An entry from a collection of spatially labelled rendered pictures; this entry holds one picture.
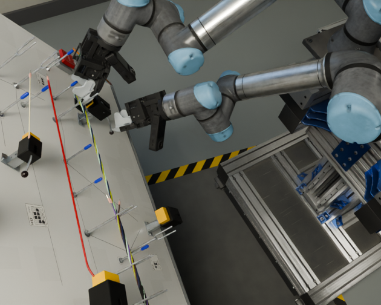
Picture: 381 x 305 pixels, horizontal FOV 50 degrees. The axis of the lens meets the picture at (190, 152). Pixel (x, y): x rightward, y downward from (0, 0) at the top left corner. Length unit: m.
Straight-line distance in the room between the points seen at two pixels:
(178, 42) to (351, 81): 0.40
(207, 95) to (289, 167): 1.27
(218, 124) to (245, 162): 1.08
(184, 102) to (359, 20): 0.59
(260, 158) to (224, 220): 0.40
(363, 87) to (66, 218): 0.71
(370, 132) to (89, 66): 0.68
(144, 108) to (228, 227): 1.25
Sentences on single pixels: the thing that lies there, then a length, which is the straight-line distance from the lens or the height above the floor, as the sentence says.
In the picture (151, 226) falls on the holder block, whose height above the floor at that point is 0.93.
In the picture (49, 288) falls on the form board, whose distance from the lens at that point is 0.83.
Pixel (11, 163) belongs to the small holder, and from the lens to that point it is 0.90.
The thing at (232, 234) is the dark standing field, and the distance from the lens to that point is 2.27.
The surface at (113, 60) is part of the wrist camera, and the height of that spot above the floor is 1.31.
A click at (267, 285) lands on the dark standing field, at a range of 2.25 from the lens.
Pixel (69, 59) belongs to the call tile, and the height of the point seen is 1.12.
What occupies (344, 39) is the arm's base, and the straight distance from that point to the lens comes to 1.42.
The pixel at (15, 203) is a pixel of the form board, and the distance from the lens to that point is 0.86.
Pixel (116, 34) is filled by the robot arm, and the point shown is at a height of 1.39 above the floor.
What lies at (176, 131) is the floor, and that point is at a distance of 2.51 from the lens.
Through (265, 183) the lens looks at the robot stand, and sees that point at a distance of 2.21.
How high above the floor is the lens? 2.10
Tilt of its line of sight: 59 degrees down
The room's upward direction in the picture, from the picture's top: 15 degrees clockwise
